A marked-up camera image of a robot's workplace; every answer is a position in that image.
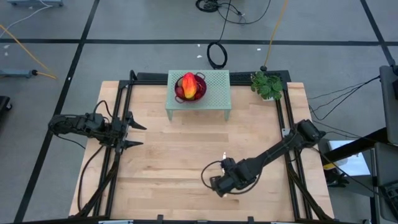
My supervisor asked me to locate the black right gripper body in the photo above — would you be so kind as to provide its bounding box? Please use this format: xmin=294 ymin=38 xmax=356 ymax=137
xmin=209 ymin=169 xmax=248 ymax=198

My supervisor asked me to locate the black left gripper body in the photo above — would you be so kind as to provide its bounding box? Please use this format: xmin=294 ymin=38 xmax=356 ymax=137
xmin=109 ymin=110 xmax=131 ymax=156

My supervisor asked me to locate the cream handled table knife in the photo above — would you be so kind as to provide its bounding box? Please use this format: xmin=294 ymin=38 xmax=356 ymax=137
xmin=221 ymin=151 xmax=228 ymax=198

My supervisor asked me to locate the purple plastic colander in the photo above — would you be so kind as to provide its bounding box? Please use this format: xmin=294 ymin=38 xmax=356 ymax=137
xmin=174 ymin=72 xmax=208 ymax=104

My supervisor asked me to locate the green perforated metal shelf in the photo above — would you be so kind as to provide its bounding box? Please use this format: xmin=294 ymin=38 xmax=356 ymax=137
xmin=164 ymin=69 xmax=233 ymax=121

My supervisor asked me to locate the potted green plant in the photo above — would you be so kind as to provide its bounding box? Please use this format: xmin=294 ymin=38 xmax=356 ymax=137
xmin=250 ymin=70 xmax=284 ymax=101

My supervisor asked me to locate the black wheeled floor item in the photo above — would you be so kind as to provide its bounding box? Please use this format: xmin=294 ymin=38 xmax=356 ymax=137
xmin=0 ymin=95 xmax=12 ymax=113

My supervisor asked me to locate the grey floor stand base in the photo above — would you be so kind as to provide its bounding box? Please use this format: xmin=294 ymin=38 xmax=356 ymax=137
xmin=7 ymin=0 xmax=63 ymax=7
xmin=0 ymin=68 xmax=38 ymax=79

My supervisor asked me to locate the grey equipment cart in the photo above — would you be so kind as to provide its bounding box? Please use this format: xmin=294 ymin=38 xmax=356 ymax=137
xmin=378 ymin=64 xmax=398 ymax=146

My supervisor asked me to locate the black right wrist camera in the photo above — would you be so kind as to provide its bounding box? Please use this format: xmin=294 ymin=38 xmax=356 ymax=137
xmin=220 ymin=157 xmax=239 ymax=174

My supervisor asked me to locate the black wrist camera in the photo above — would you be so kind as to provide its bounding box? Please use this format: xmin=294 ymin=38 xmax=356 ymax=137
xmin=86 ymin=112 xmax=106 ymax=131
xmin=220 ymin=157 xmax=239 ymax=174

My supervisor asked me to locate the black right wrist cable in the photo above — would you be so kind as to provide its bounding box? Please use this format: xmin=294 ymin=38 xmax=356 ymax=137
xmin=200 ymin=160 xmax=262 ymax=195

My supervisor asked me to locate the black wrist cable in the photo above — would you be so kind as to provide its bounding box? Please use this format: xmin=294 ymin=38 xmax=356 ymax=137
xmin=92 ymin=100 xmax=114 ymax=121
xmin=200 ymin=160 xmax=262 ymax=195

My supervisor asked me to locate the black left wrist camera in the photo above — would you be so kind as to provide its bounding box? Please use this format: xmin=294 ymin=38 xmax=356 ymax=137
xmin=86 ymin=112 xmax=106 ymax=131

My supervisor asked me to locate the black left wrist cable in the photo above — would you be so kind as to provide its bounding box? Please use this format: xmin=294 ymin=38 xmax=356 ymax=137
xmin=92 ymin=100 xmax=114 ymax=121

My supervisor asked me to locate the black aluminium table frame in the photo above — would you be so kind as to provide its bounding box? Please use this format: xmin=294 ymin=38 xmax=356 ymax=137
xmin=74 ymin=69 xmax=335 ymax=222

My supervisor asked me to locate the black arm base cable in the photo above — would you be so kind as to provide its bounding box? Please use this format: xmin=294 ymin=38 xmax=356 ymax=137
xmin=76 ymin=144 xmax=105 ymax=215

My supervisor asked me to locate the black coiled hanging cable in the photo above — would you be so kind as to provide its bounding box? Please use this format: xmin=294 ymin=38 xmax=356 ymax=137
xmin=206 ymin=0 xmax=233 ymax=70

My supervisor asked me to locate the yellow floor cable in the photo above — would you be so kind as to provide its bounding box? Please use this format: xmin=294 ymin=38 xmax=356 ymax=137
xmin=0 ymin=24 xmax=59 ymax=81

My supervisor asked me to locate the black cable bundle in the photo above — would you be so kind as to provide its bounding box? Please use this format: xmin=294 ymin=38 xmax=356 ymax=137
xmin=195 ymin=0 xmax=272 ymax=26

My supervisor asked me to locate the white floor cable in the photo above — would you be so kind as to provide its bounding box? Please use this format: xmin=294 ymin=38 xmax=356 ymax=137
xmin=0 ymin=4 xmax=52 ymax=30

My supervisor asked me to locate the black floor cable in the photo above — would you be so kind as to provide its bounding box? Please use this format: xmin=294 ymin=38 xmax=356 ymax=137
xmin=307 ymin=75 xmax=381 ymax=139

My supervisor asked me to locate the yellow hanging cable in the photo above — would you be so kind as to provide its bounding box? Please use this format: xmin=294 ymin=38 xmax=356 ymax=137
xmin=262 ymin=0 xmax=289 ymax=72

